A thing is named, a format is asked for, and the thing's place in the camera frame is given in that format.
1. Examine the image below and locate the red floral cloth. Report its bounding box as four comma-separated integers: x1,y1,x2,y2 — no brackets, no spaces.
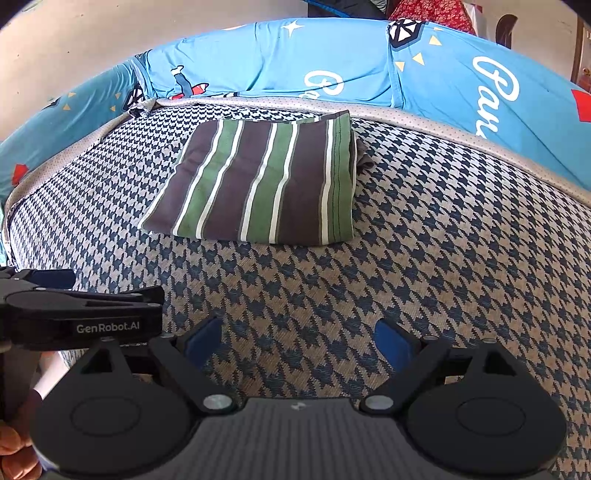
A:
388,0,476,35

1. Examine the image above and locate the dark wooden chair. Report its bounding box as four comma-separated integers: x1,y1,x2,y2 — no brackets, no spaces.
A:
494,14,519,49

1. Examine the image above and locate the blue printed sofa backrest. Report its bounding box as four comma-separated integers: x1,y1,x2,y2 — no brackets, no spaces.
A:
0,17,591,259

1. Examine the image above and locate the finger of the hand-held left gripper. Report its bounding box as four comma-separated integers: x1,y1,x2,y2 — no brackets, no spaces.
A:
0,286,166,315
0,269,77,292

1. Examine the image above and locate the green brown striped shirt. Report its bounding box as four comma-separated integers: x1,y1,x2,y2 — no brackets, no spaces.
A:
139,111,370,245

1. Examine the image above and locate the houndstooth sofa seat cushion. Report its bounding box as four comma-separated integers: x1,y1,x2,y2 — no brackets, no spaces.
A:
4,97,591,480

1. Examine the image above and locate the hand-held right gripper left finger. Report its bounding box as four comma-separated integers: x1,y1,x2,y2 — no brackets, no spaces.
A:
73,318,237,414

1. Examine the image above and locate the person's left hand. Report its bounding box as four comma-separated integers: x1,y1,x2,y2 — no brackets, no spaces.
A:
0,389,52,480

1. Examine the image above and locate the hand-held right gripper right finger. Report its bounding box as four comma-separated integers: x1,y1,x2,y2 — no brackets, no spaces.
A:
360,318,525,413

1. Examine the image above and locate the wooden door frame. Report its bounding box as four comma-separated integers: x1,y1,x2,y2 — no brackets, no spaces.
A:
570,0,591,88

